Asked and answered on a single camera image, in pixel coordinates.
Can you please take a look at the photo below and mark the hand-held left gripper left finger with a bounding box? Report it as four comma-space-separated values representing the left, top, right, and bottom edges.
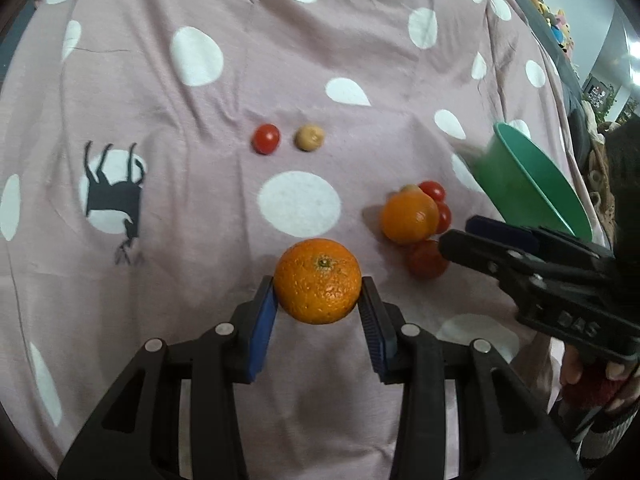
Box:
57, 275, 280, 480

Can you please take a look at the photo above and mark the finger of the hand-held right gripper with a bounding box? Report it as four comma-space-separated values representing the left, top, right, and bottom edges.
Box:
438, 228, 547, 292
466, 215, 615, 261

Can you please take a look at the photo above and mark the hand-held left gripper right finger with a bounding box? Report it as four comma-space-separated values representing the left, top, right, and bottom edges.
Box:
360, 276, 586, 480

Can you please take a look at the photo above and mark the green plastic bowl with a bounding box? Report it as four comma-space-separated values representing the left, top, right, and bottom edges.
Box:
472, 121, 594, 242

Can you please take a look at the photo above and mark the large cherry tomato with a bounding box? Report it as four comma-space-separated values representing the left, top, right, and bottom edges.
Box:
404, 239, 450, 280

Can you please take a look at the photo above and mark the large orange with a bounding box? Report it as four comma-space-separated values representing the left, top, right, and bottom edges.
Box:
273, 238, 363, 325

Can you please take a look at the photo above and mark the small orange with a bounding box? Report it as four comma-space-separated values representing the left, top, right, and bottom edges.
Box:
380, 191, 440, 245

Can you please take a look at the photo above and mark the small cherry tomato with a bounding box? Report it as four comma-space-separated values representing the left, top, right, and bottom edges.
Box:
251, 124, 281, 155

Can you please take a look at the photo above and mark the person's right forearm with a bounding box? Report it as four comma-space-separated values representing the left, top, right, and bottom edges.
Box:
550, 397, 640, 468

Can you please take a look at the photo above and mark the person's right hand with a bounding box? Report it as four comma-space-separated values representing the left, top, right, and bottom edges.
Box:
559, 345, 640, 411

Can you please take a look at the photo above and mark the wicker basket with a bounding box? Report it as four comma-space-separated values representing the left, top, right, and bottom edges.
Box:
582, 122, 615, 243

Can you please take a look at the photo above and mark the pink polka dot blanket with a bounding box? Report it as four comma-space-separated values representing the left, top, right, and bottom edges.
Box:
0, 0, 618, 480

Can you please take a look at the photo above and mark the pile of plush toys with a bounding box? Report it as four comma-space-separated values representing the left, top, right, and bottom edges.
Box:
517, 0, 578, 58

